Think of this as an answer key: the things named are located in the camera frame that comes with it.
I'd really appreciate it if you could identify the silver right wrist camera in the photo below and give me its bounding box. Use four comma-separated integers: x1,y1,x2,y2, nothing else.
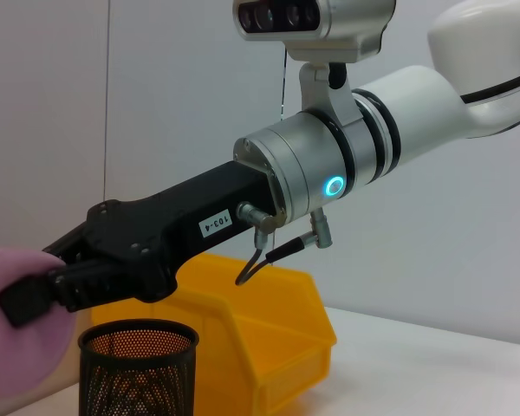
232,0,395,131

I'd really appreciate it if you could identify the pink peach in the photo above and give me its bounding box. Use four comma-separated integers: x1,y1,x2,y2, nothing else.
0,247,81,416

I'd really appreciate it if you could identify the yellow plastic bin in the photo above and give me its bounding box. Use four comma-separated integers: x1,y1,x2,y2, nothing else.
90,253,338,416

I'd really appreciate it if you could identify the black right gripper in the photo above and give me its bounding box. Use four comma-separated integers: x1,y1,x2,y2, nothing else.
41,160,283,304

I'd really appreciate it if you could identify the black mesh pen holder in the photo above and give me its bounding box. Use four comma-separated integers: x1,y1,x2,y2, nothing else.
77,319,199,416

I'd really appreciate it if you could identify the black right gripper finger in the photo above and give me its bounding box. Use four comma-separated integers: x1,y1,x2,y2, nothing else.
0,259,133,328

